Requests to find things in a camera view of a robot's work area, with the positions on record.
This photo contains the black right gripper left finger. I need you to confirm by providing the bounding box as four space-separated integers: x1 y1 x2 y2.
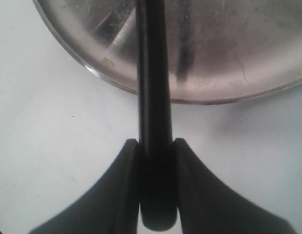
31 139 139 234

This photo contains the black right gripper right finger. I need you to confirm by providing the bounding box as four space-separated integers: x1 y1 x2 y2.
174 138 296 234

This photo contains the black knife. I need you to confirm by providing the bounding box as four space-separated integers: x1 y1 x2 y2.
136 0 177 232

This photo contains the round steel plate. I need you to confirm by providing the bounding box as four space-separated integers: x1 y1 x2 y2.
34 0 302 104

